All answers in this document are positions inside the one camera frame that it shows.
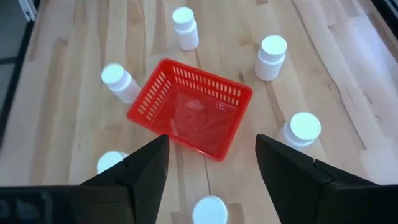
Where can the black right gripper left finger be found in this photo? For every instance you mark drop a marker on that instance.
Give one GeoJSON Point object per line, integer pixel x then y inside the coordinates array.
{"type": "Point", "coordinates": [149, 174]}

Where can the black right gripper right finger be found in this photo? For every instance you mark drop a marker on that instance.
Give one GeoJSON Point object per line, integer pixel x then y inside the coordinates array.
{"type": "Point", "coordinates": [289, 174]}

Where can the white plastic pill bottle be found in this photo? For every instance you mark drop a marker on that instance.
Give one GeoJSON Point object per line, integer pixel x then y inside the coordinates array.
{"type": "Point", "coordinates": [210, 211]}
{"type": "Point", "coordinates": [122, 84]}
{"type": "Point", "coordinates": [186, 34]}
{"type": "Point", "coordinates": [107, 161]}
{"type": "Point", "coordinates": [269, 62]}
{"type": "Point", "coordinates": [304, 126]}

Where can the red plastic slotted basket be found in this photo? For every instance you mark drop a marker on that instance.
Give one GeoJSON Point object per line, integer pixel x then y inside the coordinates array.
{"type": "Point", "coordinates": [199, 121]}

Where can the silver aluminium extrusion bar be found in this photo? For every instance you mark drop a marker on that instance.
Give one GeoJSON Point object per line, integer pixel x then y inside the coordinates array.
{"type": "Point", "coordinates": [28, 9]}

